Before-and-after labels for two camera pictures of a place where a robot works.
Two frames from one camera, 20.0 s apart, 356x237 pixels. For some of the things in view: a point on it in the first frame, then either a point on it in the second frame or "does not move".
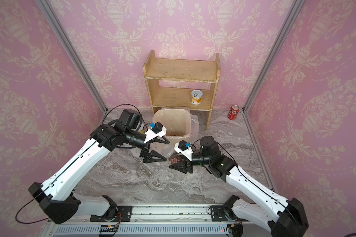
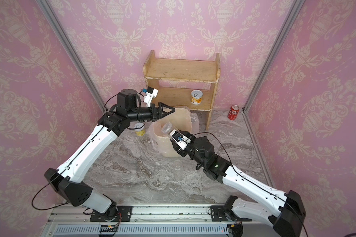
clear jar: x=173 y=158 to x=167 y=127
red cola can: x=233 y=112 does not move
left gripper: x=148 y=155 to x=160 y=115
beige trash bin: x=178 y=123 does not move
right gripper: x=185 y=167 to x=183 y=153
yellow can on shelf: x=196 y=97 does not move
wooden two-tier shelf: x=196 y=99 does not move
